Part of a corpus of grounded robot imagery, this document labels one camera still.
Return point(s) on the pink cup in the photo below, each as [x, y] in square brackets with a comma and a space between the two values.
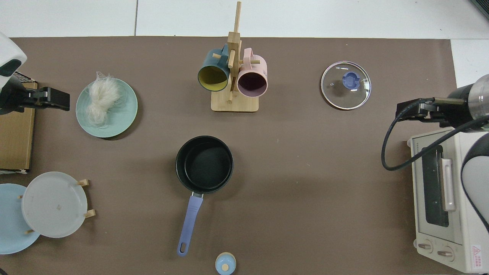
[252, 84]

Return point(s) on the brown table cloth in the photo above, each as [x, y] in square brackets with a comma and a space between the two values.
[305, 172]

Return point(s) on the white vermicelli bundle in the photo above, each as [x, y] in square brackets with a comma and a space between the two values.
[101, 97]

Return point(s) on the wooden cup stand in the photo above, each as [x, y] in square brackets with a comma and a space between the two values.
[235, 103]

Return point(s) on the pale toaster oven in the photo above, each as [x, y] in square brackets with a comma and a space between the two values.
[435, 191]

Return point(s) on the glass lid with blue knob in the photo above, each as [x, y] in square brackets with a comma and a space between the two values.
[351, 80]

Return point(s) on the small blue round thing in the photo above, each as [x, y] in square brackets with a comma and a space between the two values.
[225, 264]

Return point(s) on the light blue plate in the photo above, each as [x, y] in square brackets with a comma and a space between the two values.
[9, 221]

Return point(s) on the green plate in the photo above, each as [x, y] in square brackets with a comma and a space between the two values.
[122, 114]

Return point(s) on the grey plate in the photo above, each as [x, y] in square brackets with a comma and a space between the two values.
[53, 206]

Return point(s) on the dark grey striped object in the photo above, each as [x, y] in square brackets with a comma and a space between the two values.
[484, 4]

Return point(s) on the dark teal cup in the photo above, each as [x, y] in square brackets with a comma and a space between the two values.
[214, 78]

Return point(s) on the wooden plate rack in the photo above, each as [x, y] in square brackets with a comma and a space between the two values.
[83, 183]

